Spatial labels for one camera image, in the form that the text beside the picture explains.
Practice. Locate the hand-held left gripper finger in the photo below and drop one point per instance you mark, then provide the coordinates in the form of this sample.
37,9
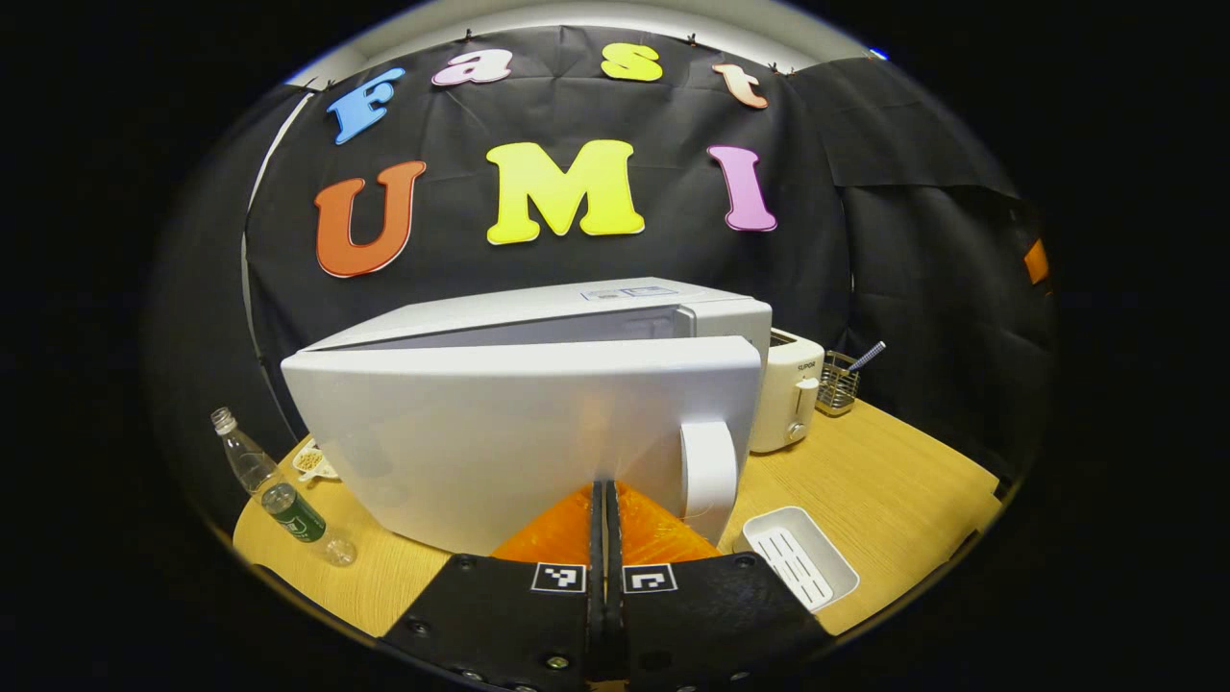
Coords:
613,548
597,548

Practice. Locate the clear plastic bottle green label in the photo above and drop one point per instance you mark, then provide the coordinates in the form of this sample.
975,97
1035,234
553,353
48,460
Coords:
293,514

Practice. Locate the white toaster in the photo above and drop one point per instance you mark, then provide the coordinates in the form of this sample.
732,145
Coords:
783,394

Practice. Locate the white rectangular tray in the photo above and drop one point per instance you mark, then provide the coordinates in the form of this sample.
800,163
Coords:
802,557

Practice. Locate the white microwave oven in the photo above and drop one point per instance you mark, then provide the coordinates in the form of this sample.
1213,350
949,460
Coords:
480,432

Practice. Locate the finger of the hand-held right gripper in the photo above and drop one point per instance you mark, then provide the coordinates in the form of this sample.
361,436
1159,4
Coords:
1036,261

